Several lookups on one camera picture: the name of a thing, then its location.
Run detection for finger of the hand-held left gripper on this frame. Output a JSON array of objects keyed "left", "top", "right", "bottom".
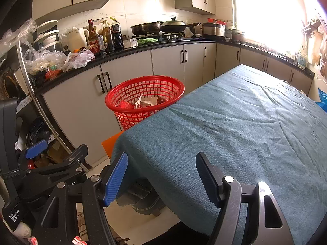
[
  {"left": 24, "top": 140, "right": 49, "bottom": 161},
  {"left": 25, "top": 144, "right": 88, "bottom": 177}
]

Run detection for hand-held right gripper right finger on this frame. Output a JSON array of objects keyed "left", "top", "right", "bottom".
[{"left": 195, "top": 152, "right": 295, "bottom": 245}]

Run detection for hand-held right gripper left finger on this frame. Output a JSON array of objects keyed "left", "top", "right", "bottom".
[{"left": 41, "top": 151, "right": 129, "bottom": 245}]

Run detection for brown paper bag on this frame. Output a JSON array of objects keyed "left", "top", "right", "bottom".
[{"left": 142, "top": 96, "right": 169, "bottom": 106}]

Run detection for red plastic basket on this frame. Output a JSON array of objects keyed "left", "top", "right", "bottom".
[{"left": 105, "top": 75, "right": 185, "bottom": 132}]

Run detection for person's left forearm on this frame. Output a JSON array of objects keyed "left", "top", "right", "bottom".
[{"left": 13, "top": 222, "right": 32, "bottom": 239}]

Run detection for grey plastic stool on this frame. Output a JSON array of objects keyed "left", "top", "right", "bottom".
[{"left": 118, "top": 179, "right": 166, "bottom": 216}]

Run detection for orange plastic stool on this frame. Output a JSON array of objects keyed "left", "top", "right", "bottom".
[{"left": 102, "top": 131, "right": 125, "bottom": 160}]

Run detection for chrome rack tube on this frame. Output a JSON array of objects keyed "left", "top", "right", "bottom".
[{"left": 17, "top": 41, "right": 92, "bottom": 171}]

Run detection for red white printed cloth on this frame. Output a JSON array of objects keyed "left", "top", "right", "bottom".
[{"left": 28, "top": 236, "right": 86, "bottom": 245}]

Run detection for blue tablecloth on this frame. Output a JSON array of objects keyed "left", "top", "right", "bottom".
[{"left": 110, "top": 64, "right": 327, "bottom": 245}]

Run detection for red snack jars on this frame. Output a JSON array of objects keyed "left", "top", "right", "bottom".
[{"left": 45, "top": 65, "right": 63, "bottom": 79}]

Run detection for pile of clear food bags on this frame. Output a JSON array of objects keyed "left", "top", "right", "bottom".
[{"left": 24, "top": 43, "right": 67, "bottom": 74}]

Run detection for pinkish plastic bag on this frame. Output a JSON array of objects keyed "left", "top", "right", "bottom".
[{"left": 63, "top": 50, "right": 95, "bottom": 72}]

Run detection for white dish rack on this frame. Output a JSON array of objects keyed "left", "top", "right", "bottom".
[{"left": 33, "top": 19, "right": 62, "bottom": 54}]

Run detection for clear crinkled plastic bag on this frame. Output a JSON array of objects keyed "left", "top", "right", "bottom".
[{"left": 0, "top": 18, "right": 37, "bottom": 62}]

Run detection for black countertop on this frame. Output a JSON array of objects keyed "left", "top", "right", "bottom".
[{"left": 33, "top": 38, "right": 315, "bottom": 95}]

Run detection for white electric kettle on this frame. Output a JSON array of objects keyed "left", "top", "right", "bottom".
[{"left": 65, "top": 27, "right": 90, "bottom": 54}]

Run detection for red label sauce bottle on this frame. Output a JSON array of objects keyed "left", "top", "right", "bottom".
[{"left": 88, "top": 19, "right": 101, "bottom": 55}]

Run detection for grey base cabinets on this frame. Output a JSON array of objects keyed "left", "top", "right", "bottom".
[{"left": 42, "top": 42, "right": 315, "bottom": 164}]

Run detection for brown oil bottle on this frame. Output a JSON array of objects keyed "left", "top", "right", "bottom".
[{"left": 102, "top": 20, "right": 115, "bottom": 53}]

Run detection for dark soy sauce bottle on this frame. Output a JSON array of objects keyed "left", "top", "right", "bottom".
[{"left": 110, "top": 18, "right": 125, "bottom": 50}]

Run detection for blue plastic bag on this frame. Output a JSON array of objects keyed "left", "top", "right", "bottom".
[{"left": 315, "top": 88, "right": 327, "bottom": 113}]

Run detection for dark cooking pot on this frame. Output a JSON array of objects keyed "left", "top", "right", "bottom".
[{"left": 231, "top": 29, "right": 246, "bottom": 42}]

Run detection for gas stove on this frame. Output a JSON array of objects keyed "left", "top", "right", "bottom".
[{"left": 135, "top": 33, "right": 195, "bottom": 42}]

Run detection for silver rice cooker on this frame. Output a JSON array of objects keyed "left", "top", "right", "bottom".
[{"left": 202, "top": 22, "right": 226, "bottom": 38}]

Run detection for black frying pan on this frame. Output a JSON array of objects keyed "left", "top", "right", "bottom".
[{"left": 130, "top": 22, "right": 164, "bottom": 36}]

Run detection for wok with lid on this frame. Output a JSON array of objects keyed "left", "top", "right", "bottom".
[{"left": 160, "top": 14, "right": 201, "bottom": 33}]

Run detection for hanging plastic bags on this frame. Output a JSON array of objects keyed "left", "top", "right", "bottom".
[{"left": 319, "top": 51, "right": 327, "bottom": 77}]

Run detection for window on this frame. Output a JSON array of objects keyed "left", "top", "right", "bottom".
[{"left": 231, "top": 0, "right": 309, "bottom": 51}]

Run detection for metal wall rack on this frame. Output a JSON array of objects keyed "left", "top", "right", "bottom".
[{"left": 301, "top": 20, "right": 322, "bottom": 33}]

